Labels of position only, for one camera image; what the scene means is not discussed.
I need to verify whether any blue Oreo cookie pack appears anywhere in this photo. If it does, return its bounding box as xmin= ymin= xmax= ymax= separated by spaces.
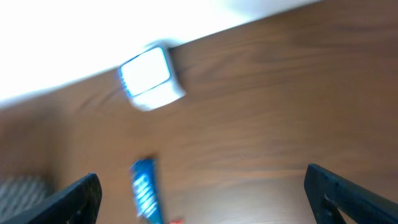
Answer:
xmin=129 ymin=158 xmax=165 ymax=224

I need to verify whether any red Nescafe coffee stick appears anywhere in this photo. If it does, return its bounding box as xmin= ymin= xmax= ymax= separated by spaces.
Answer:
xmin=168 ymin=219 xmax=185 ymax=224

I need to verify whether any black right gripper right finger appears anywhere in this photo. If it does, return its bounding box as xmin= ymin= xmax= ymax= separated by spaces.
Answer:
xmin=304 ymin=164 xmax=397 ymax=224

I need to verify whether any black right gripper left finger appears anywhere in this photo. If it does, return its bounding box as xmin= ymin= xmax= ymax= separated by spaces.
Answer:
xmin=5 ymin=173 xmax=102 ymax=224

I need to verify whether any grey plastic mesh basket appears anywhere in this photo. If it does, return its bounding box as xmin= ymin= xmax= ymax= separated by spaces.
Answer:
xmin=1 ymin=175 xmax=52 ymax=223

